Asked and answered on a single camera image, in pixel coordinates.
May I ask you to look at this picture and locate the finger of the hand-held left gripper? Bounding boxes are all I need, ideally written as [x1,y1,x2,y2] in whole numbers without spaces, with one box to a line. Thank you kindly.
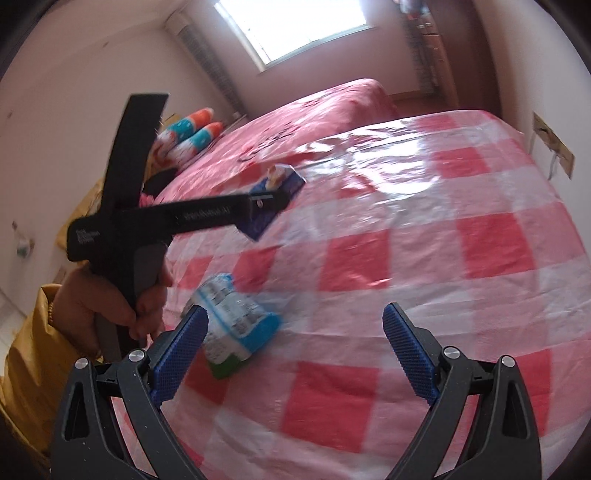
[239,190,297,224]

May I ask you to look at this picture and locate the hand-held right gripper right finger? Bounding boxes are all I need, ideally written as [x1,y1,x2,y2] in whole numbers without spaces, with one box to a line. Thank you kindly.
[382,302,541,480]

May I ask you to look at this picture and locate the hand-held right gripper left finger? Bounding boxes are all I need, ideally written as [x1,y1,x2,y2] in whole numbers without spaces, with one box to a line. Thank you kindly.
[48,305,209,480]

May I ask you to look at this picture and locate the blue snack packet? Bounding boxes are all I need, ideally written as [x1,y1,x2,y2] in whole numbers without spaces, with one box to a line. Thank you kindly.
[238,164,308,241]

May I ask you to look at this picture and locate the blue green white packet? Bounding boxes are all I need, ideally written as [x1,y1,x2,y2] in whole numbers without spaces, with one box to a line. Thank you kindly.
[187,273,283,380]

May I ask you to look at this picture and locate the yellow sleeved left forearm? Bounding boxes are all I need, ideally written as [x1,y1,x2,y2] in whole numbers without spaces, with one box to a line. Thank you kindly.
[0,284,105,467]

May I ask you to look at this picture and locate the person's left hand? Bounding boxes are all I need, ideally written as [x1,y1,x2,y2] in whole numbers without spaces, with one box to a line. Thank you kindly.
[60,263,174,342]

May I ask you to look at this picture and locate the black cloth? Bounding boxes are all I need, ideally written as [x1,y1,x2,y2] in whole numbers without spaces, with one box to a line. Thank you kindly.
[143,166,178,197]

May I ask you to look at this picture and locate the small glass bottle ornament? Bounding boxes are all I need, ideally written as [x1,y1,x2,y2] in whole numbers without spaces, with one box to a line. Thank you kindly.
[11,222,35,257]

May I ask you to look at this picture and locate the red white checkered plastic sheet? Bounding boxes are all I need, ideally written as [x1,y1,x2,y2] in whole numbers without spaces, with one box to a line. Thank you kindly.
[111,108,587,480]

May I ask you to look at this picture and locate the pink bed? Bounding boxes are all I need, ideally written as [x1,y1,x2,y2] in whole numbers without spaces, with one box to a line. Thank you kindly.
[152,78,400,232]

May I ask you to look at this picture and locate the bright window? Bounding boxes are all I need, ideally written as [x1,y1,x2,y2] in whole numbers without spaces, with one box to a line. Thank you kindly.
[212,0,370,70]

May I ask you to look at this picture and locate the brown wooden cabinet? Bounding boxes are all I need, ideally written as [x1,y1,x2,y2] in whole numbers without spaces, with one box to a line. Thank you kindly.
[416,0,504,121]

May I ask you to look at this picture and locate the yellowed wall socket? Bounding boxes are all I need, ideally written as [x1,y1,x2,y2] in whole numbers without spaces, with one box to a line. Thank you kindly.
[531,111,575,178]

